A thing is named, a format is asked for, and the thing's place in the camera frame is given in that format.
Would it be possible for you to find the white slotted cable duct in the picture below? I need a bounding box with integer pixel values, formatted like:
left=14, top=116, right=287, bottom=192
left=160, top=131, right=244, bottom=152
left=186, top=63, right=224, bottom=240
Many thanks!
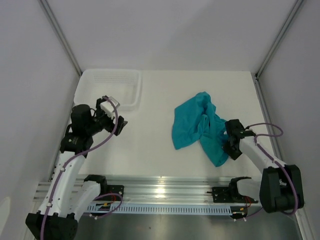
left=85, top=203, right=233, bottom=216

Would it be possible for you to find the aluminium frame post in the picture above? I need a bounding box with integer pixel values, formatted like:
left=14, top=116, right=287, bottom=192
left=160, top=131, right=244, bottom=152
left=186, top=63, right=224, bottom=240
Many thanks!
left=254, top=0, right=306, bottom=77
left=37, top=0, right=83, bottom=77

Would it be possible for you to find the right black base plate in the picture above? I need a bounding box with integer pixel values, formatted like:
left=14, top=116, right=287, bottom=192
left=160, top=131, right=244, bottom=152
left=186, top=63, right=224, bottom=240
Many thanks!
left=206, top=186, right=258, bottom=204

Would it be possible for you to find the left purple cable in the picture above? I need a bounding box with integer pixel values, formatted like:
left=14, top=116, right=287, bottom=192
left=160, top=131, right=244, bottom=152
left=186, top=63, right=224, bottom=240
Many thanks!
left=39, top=96, right=124, bottom=240

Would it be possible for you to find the right aluminium frame post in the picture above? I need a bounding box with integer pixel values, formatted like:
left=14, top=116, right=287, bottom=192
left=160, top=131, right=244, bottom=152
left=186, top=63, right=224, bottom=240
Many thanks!
left=254, top=0, right=306, bottom=77

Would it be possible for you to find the left aluminium frame post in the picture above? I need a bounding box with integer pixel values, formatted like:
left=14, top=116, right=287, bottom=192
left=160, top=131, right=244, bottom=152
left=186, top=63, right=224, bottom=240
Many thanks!
left=37, top=0, right=83, bottom=77

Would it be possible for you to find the teal t-shirt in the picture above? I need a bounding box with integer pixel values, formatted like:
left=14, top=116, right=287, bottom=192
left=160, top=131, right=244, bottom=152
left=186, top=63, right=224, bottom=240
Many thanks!
left=171, top=91, right=229, bottom=167

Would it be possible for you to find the white plastic basket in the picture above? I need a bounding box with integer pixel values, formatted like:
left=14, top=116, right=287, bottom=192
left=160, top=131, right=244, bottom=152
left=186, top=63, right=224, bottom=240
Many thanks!
left=73, top=68, right=143, bottom=112

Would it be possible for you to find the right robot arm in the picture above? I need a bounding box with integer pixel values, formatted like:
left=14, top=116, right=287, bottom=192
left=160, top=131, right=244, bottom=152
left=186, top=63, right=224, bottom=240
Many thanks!
left=222, top=119, right=305, bottom=215

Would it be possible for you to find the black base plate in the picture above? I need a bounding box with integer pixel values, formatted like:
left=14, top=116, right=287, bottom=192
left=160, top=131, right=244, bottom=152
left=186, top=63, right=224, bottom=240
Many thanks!
left=99, top=185, right=125, bottom=202
left=206, top=186, right=258, bottom=204

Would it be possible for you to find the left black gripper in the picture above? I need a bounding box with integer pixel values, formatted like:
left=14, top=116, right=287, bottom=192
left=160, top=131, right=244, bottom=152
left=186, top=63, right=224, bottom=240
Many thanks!
left=86, top=99, right=127, bottom=136

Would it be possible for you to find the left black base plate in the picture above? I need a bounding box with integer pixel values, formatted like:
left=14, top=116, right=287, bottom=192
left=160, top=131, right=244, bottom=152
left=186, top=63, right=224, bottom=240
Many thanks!
left=99, top=185, right=125, bottom=202

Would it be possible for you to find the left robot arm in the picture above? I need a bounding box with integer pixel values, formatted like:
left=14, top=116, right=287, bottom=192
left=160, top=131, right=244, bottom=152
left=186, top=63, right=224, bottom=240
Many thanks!
left=25, top=95, right=128, bottom=240

